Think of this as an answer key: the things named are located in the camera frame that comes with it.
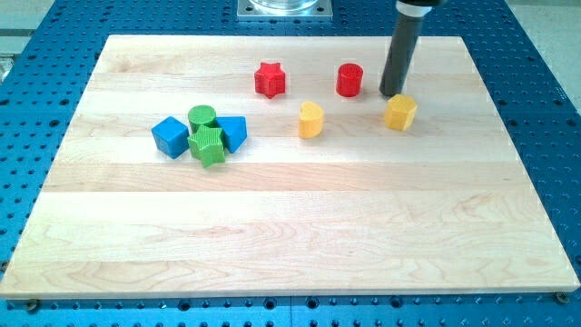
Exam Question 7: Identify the green star block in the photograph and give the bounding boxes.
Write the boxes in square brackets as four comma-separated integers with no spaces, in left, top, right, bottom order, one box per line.
[187,125,225,168]

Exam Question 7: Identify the red star block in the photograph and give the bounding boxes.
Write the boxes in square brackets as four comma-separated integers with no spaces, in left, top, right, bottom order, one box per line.
[254,62,286,99]

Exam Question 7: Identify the blue cube block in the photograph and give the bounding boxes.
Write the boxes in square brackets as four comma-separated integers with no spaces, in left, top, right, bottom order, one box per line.
[152,116,189,159]

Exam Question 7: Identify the yellow half-moon block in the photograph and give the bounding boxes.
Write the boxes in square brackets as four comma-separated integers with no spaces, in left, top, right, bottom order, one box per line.
[299,101,324,139]

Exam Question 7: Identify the blue triangle block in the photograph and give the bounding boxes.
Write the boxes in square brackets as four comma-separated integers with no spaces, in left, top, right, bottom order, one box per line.
[216,116,247,154]

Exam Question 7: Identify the light wooden board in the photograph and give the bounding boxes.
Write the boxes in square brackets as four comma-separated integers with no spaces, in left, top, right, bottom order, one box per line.
[1,35,579,300]

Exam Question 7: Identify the green cylinder block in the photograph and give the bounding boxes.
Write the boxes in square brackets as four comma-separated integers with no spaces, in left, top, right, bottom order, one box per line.
[187,104,216,134]

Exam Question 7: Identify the red cylinder block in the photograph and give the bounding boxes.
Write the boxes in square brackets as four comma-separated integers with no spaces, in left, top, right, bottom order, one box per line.
[336,63,363,97]

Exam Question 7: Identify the yellow hexagon block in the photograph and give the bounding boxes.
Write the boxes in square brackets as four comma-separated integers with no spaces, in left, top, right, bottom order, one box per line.
[384,94,418,131]

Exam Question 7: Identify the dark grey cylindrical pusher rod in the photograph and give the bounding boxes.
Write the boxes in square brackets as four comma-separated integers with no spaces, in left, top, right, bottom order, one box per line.
[379,0,448,97]

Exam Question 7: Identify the blue perforated metal table plate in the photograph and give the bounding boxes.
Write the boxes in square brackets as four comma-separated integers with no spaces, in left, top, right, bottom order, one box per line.
[1,0,580,326]

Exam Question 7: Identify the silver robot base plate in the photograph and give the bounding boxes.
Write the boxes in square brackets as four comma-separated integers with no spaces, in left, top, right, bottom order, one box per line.
[236,0,333,21]

